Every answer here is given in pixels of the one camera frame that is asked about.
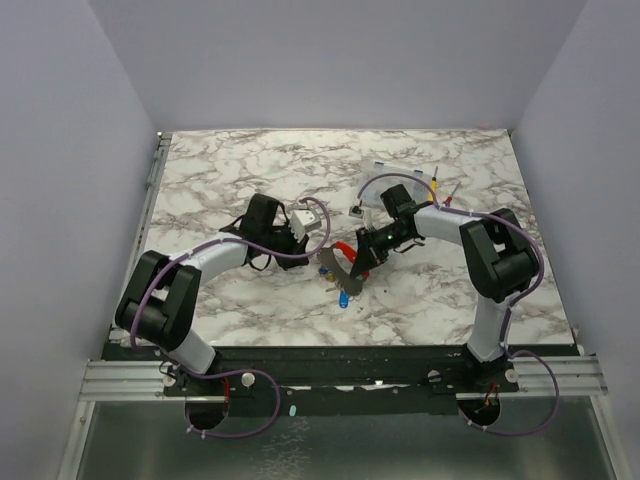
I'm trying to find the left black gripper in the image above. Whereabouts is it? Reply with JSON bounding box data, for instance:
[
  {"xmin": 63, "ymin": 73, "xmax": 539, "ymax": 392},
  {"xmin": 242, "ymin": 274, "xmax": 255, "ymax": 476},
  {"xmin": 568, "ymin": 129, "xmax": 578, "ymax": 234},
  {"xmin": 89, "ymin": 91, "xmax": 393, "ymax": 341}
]
[{"xmin": 262, "ymin": 220, "xmax": 309, "ymax": 270}]

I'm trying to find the metal key organizer red handle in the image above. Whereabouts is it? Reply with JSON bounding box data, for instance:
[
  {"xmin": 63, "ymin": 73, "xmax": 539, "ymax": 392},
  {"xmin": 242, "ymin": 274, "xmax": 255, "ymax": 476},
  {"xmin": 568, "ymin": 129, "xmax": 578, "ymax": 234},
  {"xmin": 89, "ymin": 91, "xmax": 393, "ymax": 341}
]
[{"xmin": 317, "ymin": 241, "xmax": 370, "ymax": 297}]

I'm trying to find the blue key tag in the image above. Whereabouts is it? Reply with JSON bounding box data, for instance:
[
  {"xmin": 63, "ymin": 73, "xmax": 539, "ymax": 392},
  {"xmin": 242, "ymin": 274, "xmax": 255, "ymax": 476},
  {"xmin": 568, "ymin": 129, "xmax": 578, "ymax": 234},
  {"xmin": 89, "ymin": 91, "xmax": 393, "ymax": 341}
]
[{"xmin": 339, "ymin": 291, "xmax": 350, "ymax": 309}]

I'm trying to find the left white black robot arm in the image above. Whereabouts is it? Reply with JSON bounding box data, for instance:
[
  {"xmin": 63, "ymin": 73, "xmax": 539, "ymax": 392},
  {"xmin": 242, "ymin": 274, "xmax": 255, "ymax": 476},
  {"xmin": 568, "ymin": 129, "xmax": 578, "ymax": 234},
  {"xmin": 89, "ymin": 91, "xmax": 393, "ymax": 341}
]
[{"xmin": 114, "ymin": 194, "xmax": 321, "ymax": 395}]

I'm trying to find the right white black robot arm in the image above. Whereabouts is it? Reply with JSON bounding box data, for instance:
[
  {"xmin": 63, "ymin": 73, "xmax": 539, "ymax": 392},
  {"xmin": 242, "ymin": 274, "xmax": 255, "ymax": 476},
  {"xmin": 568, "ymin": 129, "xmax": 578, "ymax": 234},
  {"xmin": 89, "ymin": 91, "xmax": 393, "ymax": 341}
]
[{"xmin": 349, "ymin": 184, "xmax": 544, "ymax": 391}]

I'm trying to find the clear plastic organizer box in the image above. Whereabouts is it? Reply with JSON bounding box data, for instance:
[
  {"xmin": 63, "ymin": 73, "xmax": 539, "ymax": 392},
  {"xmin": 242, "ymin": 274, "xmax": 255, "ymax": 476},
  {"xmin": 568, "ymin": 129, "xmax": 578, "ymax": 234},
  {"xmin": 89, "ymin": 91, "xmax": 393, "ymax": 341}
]
[{"xmin": 356, "ymin": 160, "xmax": 431, "ymax": 211}]

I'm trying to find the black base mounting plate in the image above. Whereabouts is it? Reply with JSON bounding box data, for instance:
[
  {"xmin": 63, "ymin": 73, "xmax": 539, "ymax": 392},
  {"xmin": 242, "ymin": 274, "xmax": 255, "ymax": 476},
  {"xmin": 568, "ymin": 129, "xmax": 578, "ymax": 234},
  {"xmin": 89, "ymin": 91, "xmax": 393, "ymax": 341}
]
[{"xmin": 102, "ymin": 343, "xmax": 521, "ymax": 417}]

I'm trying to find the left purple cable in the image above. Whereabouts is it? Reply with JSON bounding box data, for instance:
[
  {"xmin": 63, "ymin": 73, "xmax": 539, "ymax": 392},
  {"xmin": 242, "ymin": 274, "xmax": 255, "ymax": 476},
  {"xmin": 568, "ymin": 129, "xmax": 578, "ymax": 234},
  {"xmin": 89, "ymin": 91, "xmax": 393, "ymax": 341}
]
[{"xmin": 128, "ymin": 195, "xmax": 332, "ymax": 440}]

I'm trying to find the purple cable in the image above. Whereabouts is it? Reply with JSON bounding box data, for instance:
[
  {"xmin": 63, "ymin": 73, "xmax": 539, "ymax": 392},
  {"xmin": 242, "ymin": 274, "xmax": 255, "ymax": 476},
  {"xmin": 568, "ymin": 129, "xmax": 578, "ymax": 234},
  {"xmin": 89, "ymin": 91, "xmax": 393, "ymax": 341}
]
[
  {"xmin": 357, "ymin": 170, "xmax": 560, "ymax": 435},
  {"xmin": 128, "ymin": 195, "xmax": 332, "ymax": 440}
]

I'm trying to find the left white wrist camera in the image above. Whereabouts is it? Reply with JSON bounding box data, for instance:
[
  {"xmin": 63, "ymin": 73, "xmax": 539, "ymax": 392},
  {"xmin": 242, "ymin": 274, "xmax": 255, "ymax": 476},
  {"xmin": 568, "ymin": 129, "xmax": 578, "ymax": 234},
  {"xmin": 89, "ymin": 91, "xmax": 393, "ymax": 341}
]
[{"xmin": 289, "ymin": 209, "xmax": 322, "ymax": 241}]

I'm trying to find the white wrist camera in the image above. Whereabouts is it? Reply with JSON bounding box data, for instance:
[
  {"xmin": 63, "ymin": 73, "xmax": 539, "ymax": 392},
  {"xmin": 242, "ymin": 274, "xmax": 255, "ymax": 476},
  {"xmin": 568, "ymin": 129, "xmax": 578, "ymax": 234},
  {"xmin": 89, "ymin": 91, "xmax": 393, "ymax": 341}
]
[
  {"xmin": 289, "ymin": 209, "xmax": 322, "ymax": 241},
  {"xmin": 348, "ymin": 203, "xmax": 373, "ymax": 229}
]

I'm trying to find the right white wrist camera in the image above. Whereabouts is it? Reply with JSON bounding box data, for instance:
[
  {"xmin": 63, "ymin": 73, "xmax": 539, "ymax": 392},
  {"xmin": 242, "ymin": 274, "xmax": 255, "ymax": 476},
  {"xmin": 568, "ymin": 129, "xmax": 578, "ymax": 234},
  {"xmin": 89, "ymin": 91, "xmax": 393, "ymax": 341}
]
[{"xmin": 348, "ymin": 203, "xmax": 373, "ymax": 229}]

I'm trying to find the blue red handled screwdriver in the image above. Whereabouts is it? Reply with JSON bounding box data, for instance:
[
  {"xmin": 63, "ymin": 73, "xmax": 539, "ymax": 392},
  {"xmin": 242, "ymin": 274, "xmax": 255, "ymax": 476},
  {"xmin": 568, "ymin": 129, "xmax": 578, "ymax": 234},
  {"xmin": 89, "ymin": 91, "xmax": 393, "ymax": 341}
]
[{"xmin": 444, "ymin": 182, "xmax": 461, "ymax": 207}]

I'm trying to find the yellow handled screwdriver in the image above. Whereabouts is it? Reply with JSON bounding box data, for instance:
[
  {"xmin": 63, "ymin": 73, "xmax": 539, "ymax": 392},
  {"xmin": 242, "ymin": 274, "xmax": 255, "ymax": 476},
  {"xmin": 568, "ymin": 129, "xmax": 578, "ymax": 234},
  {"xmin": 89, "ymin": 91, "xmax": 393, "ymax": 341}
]
[{"xmin": 429, "ymin": 165, "xmax": 439, "ymax": 202}]

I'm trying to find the aluminium left side rail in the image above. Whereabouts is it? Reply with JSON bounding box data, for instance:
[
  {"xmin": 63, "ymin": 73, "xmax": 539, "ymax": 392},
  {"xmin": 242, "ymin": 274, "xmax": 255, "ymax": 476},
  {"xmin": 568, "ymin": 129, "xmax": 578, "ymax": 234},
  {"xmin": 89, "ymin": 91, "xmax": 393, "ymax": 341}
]
[{"xmin": 133, "ymin": 132, "xmax": 173, "ymax": 257}]

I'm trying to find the aluminium rail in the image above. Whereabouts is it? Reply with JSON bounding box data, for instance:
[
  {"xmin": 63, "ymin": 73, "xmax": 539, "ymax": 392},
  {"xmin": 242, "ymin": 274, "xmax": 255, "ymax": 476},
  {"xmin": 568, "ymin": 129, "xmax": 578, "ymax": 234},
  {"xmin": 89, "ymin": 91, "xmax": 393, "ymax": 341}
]
[
  {"xmin": 80, "ymin": 356, "xmax": 609, "ymax": 403},
  {"xmin": 133, "ymin": 132, "xmax": 173, "ymax": 257}
]

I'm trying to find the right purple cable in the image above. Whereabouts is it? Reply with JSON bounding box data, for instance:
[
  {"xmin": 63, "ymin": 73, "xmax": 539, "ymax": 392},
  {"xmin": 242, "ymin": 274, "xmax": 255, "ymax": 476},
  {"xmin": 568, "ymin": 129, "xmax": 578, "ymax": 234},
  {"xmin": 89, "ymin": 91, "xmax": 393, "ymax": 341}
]
[{"xmin": 357, "ymin": 170, "xmax": 560, "ymax": 435}]

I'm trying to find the aluminium front rail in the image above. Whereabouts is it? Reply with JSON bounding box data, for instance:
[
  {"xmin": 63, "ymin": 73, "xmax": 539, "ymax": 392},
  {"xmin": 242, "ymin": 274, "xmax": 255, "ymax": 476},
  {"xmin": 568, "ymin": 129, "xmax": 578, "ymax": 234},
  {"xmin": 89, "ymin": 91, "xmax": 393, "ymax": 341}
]
[{"xmin": 80, "ymin": 356, "xmax": 609, "ymax": 403}]

